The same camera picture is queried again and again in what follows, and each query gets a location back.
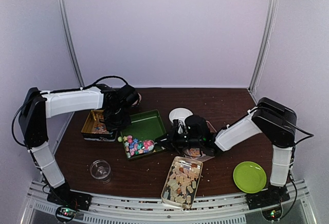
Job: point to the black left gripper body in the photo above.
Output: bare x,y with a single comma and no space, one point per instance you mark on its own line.
117,121

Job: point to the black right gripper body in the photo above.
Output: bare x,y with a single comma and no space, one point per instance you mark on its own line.
187,142

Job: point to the metal scoop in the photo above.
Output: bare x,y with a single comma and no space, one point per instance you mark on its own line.
146,146

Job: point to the green tray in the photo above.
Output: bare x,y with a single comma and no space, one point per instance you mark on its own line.
144,126

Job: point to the clear plastic jar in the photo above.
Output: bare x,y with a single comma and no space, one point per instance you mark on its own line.
101,170

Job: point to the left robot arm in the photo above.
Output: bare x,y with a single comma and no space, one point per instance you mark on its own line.
42,105

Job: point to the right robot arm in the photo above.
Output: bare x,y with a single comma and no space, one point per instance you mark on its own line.
276,121

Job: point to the pink tin of star candies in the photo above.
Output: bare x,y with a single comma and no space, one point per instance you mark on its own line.
196,154

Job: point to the cream tin of popsicle candies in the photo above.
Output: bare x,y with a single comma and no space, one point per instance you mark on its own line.
182,182

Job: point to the red patterned small bowl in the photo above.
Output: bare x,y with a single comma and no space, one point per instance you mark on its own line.
139,100

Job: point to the white bowl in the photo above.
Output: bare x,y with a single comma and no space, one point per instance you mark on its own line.
179,114

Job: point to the lime green plate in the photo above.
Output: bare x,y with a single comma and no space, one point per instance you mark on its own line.
249,177

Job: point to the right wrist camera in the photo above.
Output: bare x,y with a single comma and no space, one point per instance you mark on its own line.
179,125

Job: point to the front aluminium rail frame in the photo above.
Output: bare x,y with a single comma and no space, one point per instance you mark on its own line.
230,208

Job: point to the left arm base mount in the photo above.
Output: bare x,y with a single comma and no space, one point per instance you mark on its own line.
70,203

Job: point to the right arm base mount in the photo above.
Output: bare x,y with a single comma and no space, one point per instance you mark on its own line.
269,201

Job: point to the left aluminium corner post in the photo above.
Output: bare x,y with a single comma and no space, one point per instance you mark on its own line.
69,43

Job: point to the aluminium corner post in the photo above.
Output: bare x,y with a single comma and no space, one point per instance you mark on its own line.
264,46
69,43

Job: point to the right aluminium corner post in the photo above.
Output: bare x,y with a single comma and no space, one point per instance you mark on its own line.
264,46

